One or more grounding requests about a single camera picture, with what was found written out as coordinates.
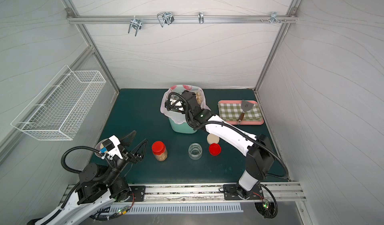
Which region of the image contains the white wire basket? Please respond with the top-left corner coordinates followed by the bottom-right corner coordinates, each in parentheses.
top-left (11, 65), bottom-right (106, 141)

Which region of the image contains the white slotted cable duct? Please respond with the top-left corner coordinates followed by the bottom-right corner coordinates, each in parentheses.
top-left (126, 203), bottom-right (244, 215)

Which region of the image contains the green white checkered cloth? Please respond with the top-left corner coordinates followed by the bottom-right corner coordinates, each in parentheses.
top-left (218, 101), bottom-right (263, 122)

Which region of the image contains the metal hook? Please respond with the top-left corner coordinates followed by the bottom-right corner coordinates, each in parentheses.
top-left (260, 12), bottom-right (287, 24)
top-left (198, 12), bottom-right (204, 24)
top-left (128, 17), bottom-right (142, 36)
top-left (157, 11), bottom-right (175, 27)

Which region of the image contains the pink white plastic bin bag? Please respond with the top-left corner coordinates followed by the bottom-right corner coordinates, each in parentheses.
top-left (160, 85), bottom-right (209, 124)

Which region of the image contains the steel spatula wooden handle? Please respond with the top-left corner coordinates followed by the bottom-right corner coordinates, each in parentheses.
top-left (237, 100), bottom-right (254, 125)

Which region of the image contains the aluminium crossbar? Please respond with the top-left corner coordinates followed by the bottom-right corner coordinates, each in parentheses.
top-left (67, 14), bottom-right (299, 24)

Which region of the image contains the beige jar lid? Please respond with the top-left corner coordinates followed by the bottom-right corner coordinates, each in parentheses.
top-left (207, 134), bottom-right (220, 145)

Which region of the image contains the grey bowl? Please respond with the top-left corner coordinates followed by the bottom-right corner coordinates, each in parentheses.
top-left (94, 139), bottom-right (107, 158)

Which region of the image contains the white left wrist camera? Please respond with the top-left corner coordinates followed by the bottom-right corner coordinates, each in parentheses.
top-left (99, 135), bottom-right (123, 160)

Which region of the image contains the glass peanut jar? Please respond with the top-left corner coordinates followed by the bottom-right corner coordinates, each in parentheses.
top-left (188, 143), bottom-right (203, 160)

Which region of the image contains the pink plastic tray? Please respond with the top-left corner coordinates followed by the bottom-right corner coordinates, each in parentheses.
top-left (218, 100), bottom-right (264, 125)

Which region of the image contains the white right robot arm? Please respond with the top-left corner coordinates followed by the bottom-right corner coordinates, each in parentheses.
top-left (161, 90), bottom-right (289, 200)

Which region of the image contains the mint green trash bin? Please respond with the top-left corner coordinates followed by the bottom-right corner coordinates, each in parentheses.
top-left (169, 118), bottom-right (197, 134)

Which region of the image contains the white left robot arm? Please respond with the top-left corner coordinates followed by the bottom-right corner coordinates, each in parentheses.
top-left (28, 131), bottom-right (148, 225)

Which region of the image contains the red jar lid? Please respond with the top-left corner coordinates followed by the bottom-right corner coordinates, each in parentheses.
top-left (209, 143), bottom-right (221, 156)

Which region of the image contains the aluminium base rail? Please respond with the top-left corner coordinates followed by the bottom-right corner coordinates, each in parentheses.
top-left (59, 181), bottom-right (307, 205)

